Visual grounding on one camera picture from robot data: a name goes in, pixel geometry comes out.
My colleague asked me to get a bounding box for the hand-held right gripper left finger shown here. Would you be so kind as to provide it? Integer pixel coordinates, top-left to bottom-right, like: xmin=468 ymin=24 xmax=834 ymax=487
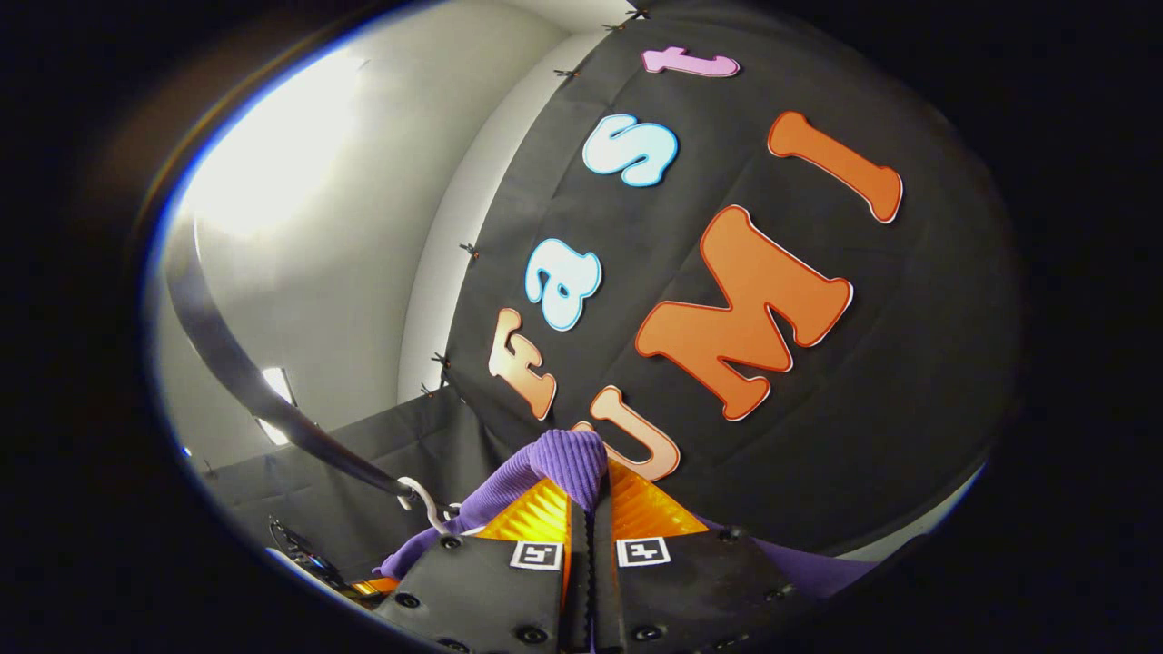
xmin=371 ymin=477 xmax=591 ymax=654

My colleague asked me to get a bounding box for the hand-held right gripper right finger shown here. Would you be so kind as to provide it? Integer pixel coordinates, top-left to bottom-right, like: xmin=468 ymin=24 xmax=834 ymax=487
xmin=591 ymin=459 xmax=800 ymax=654

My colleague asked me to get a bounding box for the purple corduroy jacket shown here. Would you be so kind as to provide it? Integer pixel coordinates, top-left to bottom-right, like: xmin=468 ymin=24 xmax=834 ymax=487
xmin=377 ymin=429 xmax=878 ymax=600

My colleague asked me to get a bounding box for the white clothes hanger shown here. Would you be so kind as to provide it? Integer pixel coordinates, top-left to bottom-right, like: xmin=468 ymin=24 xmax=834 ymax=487
xmin=397 ymin=477 xmax=464 ymax=539

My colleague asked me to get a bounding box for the ceiling light panel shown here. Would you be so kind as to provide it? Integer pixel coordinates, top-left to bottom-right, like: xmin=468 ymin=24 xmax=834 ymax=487
xmin=257 ymin=366 xmax=297 ymax=446

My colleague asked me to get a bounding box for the black backdrop cloth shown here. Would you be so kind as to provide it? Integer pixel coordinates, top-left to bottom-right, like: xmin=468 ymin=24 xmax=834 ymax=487
xmin=204 ymin=0 xmax=1023 ymax=582

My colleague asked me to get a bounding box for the black clothes rail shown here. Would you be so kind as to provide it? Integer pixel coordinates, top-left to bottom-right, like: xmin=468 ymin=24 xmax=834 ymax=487
xmin=164 ymin=213 xmax=419 ymax=500

